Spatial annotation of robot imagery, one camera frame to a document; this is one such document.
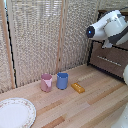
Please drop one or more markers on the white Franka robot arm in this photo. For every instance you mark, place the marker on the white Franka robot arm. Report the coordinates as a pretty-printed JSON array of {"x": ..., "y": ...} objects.
[{"x": 108, "y": 26}]

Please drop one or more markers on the blue ceramic cup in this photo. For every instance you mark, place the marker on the blue ceramic cup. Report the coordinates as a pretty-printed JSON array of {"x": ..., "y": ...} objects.
[{"x": 62, "y": 81}]

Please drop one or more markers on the pink ceramic cup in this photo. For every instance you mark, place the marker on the pink ceramic cup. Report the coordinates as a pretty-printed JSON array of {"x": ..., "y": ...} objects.
[{"x": 46, "y": 83}]

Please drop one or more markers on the dark brown drawer cabinet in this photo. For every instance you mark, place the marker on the dark brown drawer cabinet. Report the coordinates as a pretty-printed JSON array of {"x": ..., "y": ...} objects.
[{"x": 110, "y": 56}]

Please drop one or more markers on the orange rectangular block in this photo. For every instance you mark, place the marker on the orange rectangular block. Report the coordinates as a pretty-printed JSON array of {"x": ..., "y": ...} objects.
[{"x": 77, "y": 87}]

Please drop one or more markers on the white floral-rim plate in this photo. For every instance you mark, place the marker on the white floral-rim plate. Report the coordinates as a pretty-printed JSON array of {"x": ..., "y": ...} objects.
[{"x": 15, "y": 113}]

